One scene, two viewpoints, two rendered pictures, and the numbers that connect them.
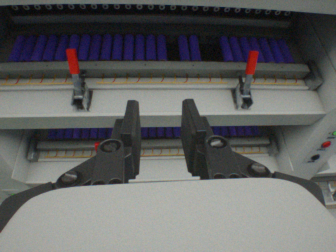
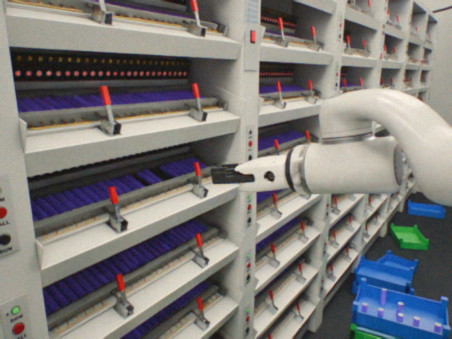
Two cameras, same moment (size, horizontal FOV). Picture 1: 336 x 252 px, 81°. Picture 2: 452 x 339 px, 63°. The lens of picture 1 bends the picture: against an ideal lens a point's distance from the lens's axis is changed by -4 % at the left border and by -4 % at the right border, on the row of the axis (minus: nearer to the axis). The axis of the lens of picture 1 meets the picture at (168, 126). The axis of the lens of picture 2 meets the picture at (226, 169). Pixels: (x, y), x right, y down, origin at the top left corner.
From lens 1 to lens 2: 66 cm
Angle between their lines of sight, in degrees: 51
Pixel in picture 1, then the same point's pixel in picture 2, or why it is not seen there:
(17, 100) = (66, 245)
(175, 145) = (164, 260)
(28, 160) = not seen: outside the picture
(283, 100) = (216, 187)
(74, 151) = (84, 310)
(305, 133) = (236, 205)
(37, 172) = not seen: outside the picture
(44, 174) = not seen: outside the picture
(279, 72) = (206, 173)
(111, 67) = (121, 199)
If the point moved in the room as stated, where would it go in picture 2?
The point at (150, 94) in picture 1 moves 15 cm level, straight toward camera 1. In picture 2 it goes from (152, 208) to (203, 222)
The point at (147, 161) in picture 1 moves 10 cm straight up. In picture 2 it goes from (151, 284) to (149, 247)
